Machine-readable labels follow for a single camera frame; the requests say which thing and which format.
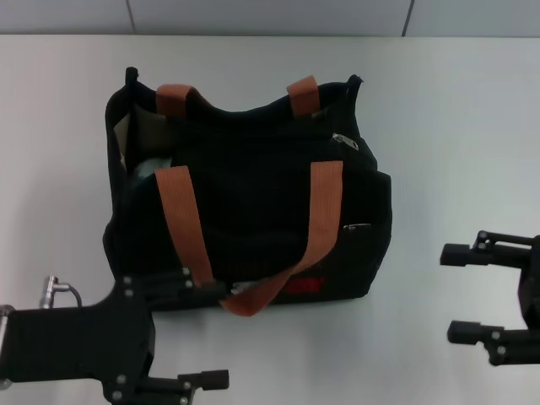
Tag black food bag orange straps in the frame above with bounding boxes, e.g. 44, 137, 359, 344
103, 66, 394, 318

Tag left gripper cable metal plugs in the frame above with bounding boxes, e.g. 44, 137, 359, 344
39, 273, 84, 310

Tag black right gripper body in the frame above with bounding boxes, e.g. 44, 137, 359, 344
517, 234, 540, 333

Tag teal grey item inside bag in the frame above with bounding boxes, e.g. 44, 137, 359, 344
131, 154, 173, 187

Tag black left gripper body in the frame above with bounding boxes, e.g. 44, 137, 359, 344
0, 275, 158, 402

